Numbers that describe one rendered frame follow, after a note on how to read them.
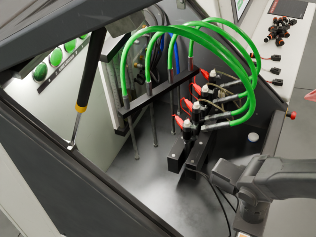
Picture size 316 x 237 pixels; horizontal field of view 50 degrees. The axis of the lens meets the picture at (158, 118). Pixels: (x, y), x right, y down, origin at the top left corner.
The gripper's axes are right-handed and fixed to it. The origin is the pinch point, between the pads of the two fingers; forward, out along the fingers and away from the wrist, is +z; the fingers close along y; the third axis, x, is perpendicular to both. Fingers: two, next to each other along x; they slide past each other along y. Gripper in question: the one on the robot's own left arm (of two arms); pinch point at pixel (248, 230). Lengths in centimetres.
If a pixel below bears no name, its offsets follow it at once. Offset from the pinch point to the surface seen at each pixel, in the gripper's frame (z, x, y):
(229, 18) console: -16, -26, -67
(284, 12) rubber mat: 4, -13, -113
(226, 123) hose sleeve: -12.3, -12.8, -21.1
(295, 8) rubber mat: 4, -9, -118
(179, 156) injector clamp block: 5.4, -26.5, -18.5
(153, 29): -38, -32, -21
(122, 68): -24, -43, -21
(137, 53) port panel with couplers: -11, -53, -44
